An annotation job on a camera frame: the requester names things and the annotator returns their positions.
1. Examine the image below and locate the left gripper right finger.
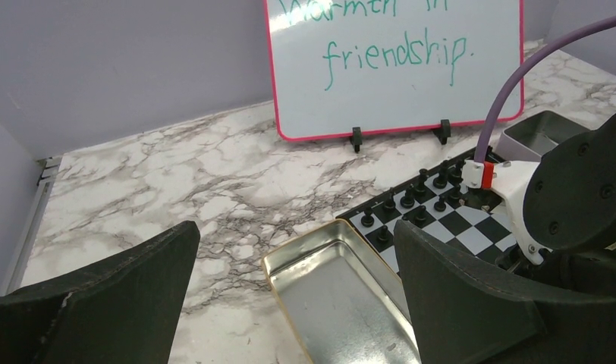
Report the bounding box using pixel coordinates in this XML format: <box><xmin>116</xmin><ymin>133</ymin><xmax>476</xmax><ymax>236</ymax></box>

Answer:
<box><xmin>394</xmin><ymin>221</ymin><xmax>616</xmax><ymax>363</ymax></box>

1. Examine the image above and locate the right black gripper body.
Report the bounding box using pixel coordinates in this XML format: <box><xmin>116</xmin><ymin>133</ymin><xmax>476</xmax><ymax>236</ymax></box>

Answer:
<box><xmin>495</xmin><ymin>114</ymin><xmax>616</xmax><ymax>297</ymax></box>

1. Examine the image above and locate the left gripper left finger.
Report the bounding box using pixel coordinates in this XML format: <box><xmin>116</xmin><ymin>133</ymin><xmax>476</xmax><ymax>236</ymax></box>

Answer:
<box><xmin>0</xmin><ymin>221</ymin><xmax>200</xmax><ymax>363</ymax></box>

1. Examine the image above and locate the gold tin with white pieces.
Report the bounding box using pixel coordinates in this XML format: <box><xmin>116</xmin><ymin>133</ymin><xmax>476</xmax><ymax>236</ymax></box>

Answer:
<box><xmin>262</xmin><ymin>219</ymin><xmax>421</xmax><ymax>363</ymax></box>

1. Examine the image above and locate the empty silver metal tin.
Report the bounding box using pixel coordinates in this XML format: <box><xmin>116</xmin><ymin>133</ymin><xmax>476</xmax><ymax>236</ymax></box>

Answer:
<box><xmin>495</xmin><ymin>111</ymin><xmax>589</xmax><ymax>162</ymax></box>

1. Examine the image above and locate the black and white chessboard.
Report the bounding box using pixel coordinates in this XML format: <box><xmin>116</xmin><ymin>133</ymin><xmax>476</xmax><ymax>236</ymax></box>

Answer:
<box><xmin>338</xmin><ymin>149</ymin><xmax>516</xmax><ymax>273</ymax></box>

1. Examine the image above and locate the black easel foot right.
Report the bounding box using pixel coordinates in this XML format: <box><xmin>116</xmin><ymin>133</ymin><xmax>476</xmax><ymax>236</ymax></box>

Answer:
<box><xmin>432</xmin><ymin>119</ymin><xmax>451</xmax><ymax>146</ymax></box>

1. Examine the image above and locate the black easel foot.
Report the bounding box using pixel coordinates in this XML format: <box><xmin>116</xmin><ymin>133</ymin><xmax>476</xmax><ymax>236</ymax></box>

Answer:
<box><xmin>432</xmin><ymin>119</ymin><xmax>451</xmax><ymax>146</ymax></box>
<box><xmin>350</xmin><ymin>127</ymin><xmax>363</xmax><ymax>153</ymax></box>

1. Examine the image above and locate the black easel foot left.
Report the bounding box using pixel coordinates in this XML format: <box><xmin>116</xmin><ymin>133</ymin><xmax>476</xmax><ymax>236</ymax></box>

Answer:
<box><xmin>350</xmin><ymin>127</ymin><xmax>363</xmax><ymax>153</ymax></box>

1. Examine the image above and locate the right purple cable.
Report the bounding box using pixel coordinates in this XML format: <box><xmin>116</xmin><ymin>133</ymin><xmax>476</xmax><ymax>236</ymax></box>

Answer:
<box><xmin>473</xmin><ymin>12</ymin><xmax>616</xmax><ymax>165</ymax></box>

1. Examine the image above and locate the aluminium frame rail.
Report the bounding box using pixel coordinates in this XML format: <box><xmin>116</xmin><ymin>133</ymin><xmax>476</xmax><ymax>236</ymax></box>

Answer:
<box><xmin>0</xmin><ymin>155</ymin><xmax>62</xmax><ymax>295</ymax></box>

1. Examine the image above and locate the white board with pink frame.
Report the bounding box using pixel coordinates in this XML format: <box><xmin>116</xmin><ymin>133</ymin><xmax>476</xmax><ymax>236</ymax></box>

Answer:
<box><xmin>264</xmin><ymin>0</ymin><xmax>524</xmax><ymax>142</ymax></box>

